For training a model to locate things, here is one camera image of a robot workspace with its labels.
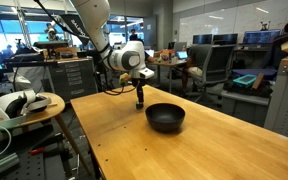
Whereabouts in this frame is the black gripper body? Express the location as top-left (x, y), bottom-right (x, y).
top-left (132, 79), bottom-right (146, 97)

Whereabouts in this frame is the small green block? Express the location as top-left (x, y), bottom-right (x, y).
top-left (136, 103), bottom-right (143, 109)

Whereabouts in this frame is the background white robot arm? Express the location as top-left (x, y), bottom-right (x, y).
top-left (44, 21), bottom-right (58, 41)

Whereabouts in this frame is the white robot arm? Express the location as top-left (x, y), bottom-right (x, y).
top-left (70, 0), bottom-right (154, 105)

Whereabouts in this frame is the black bowl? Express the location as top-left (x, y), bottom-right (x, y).
top-left (145, 103), bottom-right (186, 132)

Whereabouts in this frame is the open laptop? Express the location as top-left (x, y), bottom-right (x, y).
top-left (177, 51), bottom-right (188, 60)

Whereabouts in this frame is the seated person grey shirt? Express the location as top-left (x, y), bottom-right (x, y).
top-left (181, 45), bottom-right (211, 97)

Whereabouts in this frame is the grey drawer cabinet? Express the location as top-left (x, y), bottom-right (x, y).
top-left (49, 58), bottom-right (98, 103)

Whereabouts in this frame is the left computer monitor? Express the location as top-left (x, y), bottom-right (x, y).
top-left (193, 34), bottom-right (212, 44)

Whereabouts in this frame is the computer monitor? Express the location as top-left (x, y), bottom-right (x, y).
top-left (193, 34), bottom-right (212, 44)
top-left (213, 34), bottom-right (238, 45)
top-left (242, 30), bottom-right (280, 44)

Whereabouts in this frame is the grey office chair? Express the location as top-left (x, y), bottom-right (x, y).
top-left (189, 45), bottom-right (235, 102)

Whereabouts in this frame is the round wooden side table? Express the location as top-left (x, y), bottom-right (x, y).
top-left (14, 92), bottom-right (92, 176)

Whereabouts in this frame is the black softbox light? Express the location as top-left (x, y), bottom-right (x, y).
top-left (61, 14), bottom-right (89, 45)

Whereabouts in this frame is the middle computer monitor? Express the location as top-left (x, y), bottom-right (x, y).
top-left (213, 34), bottom-right (238, 45)

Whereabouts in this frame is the teal tray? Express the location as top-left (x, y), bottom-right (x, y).
top-left (233, 74), bottom-right (256, 87)

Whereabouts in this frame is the right computer monitor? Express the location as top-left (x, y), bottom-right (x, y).
top-left (242, 30), bottom-right (280, 44)

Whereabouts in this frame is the white VR headset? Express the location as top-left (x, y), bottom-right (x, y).
top-left (0, 90), bottom-right (52, 120)

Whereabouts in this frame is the orange handled tool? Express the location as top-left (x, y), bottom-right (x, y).
top-left (29, 147), bottom-right (45, 156)

